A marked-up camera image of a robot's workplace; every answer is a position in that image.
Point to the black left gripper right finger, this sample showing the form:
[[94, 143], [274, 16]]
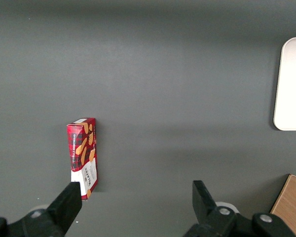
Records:
[[207, 214]]

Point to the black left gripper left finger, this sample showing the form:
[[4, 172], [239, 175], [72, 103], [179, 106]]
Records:
[[64, 209]]

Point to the cream rectangular tray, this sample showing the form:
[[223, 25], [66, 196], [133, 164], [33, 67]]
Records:
[[292, 86]]

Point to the red tartan shortbread box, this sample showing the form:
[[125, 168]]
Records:
[[84, 148]]

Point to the wooden two-drawer cabinet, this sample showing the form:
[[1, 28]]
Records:
[[292, 209]]

